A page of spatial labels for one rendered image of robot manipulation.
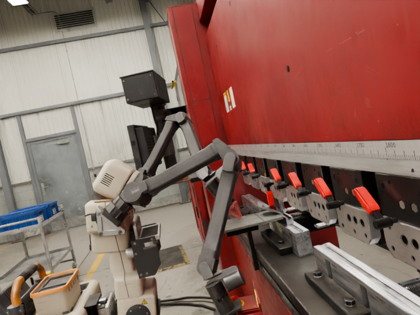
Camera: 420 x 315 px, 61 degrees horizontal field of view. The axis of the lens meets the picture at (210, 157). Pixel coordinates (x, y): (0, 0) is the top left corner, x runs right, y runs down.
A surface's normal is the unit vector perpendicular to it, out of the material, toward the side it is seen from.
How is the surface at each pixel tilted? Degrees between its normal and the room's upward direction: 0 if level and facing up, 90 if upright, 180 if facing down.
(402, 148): 90
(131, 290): 90
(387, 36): 90
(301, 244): 90
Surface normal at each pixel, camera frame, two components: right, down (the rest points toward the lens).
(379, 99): -0.97, 0.21
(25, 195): 0.13, 0.03
